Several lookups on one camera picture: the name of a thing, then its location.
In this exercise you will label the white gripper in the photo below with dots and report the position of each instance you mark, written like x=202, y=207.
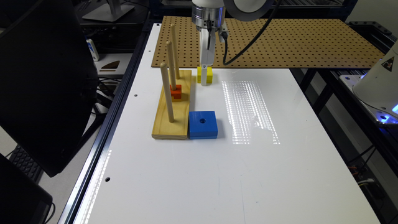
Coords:
x=207, y=48

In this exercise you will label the yellow block with hole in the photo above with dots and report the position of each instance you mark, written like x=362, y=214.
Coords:
x=209, y=75

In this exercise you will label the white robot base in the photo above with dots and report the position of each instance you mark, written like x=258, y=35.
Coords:
x=377, y=89

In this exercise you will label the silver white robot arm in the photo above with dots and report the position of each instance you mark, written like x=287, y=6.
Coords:
x=208, y=16

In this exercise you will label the orange block on peg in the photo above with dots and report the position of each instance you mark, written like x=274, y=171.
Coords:
x=176, y=94

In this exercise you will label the blue block with hole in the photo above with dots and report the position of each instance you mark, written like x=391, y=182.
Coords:
x=202, y=125

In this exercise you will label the front wooden peg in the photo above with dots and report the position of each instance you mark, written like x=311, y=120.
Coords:
x=167, y=93

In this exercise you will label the wooden peg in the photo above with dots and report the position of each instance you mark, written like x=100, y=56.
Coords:
x=173, y=34
x=170, y=55
x=167, y=93

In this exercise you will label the middle wooden peg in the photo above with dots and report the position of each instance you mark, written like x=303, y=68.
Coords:
x=170, y=55

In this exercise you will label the rear wooden peg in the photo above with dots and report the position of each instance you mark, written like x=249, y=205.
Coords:
x=173, y=34

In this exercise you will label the wooden peg base board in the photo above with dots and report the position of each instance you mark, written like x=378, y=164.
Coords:
x=178, y=129

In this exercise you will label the brown perforated pegboard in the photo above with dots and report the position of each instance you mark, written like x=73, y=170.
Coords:
x=286, y=43

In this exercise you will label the silver monitor stand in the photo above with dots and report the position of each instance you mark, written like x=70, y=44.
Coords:
x=109, y=12

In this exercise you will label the white blue small device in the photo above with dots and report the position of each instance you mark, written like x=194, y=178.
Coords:
x=93, y=50

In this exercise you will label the black monitor back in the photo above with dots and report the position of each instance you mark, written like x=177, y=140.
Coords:
x=48, y=80

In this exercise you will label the black keyboard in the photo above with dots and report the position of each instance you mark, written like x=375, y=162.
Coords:
x=26, y=164

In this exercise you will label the black laptop corner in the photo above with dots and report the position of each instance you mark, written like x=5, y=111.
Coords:
x=22, y=200

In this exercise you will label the black aluminium table frame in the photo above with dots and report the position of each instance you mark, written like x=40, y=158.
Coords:
x=91, y=174

